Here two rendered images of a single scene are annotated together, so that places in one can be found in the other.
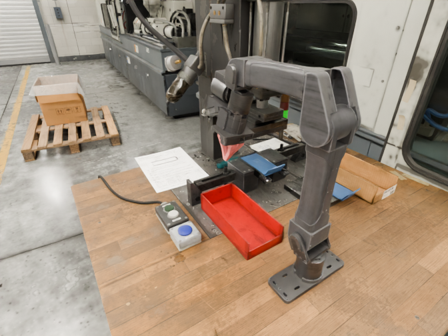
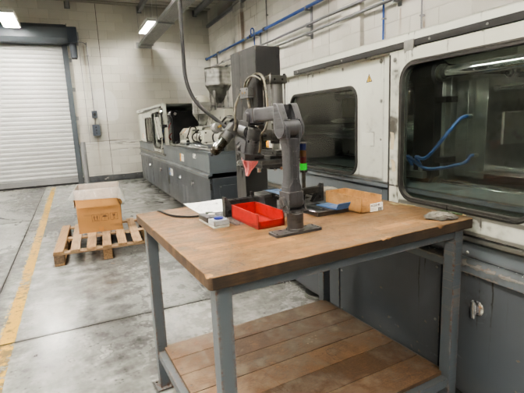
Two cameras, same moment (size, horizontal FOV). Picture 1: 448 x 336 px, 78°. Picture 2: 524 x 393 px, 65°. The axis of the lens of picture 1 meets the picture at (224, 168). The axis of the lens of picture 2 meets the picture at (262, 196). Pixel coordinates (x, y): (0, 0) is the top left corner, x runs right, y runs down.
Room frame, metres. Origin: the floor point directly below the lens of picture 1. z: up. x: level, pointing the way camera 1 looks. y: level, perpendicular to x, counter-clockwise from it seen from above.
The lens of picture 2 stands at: (-1.03, -0.20, 1.31)
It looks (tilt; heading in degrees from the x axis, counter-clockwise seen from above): 10 degrees down; 5
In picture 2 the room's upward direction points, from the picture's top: 2 degrees counter-clockwise
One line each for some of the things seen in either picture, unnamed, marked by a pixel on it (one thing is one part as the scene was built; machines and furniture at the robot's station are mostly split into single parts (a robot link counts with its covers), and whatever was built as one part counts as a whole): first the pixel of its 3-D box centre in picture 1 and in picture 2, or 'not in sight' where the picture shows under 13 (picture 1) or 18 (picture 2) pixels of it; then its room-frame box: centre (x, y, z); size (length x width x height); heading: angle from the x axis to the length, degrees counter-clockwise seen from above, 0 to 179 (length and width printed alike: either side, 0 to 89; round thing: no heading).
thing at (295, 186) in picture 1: (317, 190); (322, 209); (0.79, -0.33, 0.91); 0.17 x 0.16 x 0.02; 122
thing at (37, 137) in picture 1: (73, 129); (106, 237); (3.35, 1.97, 0.07); 1.20 x 1.00 x 0.14; 26
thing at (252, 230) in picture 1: (239, 216); (256, 214); (0.63, -0.04, 0.93); 0.25 x 0.12 x 0.06; 32
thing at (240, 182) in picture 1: (257, 171); (277, 200); (0.87, -0.12, 0.94); 0.20 x 0.10 x 0.07; 122
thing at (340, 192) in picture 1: (333, 185); (333, 203); (0.78, -0.38, 0.93); 0.15 x 0.07 x 0.03; 35
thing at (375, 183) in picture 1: (353, 174); (352, 200); (0.86, -0.48, 0.93); 0.25 x 0.13 x 0.08; 32
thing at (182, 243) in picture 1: (185, 238); (218, 225); (0.56, 0.11, 0.90); 0.07 x 0.07 x 0.06; 32
